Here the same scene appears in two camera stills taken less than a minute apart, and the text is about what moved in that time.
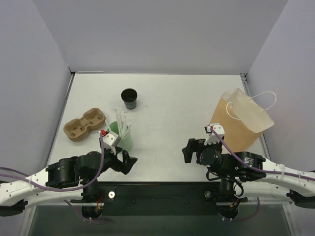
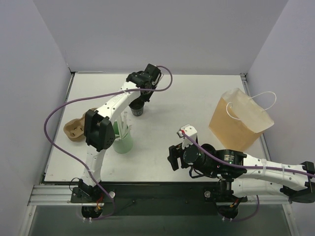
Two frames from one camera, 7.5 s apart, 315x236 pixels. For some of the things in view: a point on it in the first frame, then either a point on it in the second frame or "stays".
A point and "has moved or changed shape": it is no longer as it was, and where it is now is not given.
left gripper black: x=118 y=160 -> x=144 y=96
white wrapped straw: x=123 y=129 stays
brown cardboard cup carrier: x=76 y=129 stays
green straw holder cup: x=127 y=141 stays
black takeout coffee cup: x=129 y=96 has moved or changed shape
